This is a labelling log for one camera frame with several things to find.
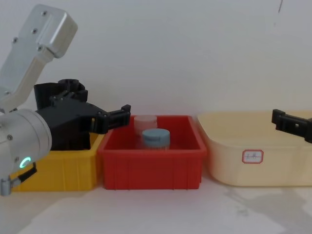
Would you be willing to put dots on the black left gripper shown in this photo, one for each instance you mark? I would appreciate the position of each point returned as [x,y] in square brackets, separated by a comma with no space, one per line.
[65,122]

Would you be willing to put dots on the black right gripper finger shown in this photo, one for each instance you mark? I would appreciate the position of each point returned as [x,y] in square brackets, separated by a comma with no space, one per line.
[292,124]

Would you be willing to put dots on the yellow plastic bin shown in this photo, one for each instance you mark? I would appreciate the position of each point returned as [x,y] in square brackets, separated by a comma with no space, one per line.
[65,168]

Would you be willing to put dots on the red plastic bin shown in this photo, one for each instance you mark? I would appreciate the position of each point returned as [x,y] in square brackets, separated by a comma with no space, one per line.
[151,168]

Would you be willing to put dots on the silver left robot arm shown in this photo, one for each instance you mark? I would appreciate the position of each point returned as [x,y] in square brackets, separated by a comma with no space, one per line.
[29,73]

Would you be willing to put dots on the white label with red border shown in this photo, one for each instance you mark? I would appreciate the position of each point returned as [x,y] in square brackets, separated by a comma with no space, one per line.
[253,156]

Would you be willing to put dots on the clear bottle with blue cap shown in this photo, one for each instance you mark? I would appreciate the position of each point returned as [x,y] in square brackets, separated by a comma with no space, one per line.
[156,137]

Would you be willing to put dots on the cream plastic tub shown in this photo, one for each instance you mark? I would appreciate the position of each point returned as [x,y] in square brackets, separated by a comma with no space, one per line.
[243,136]

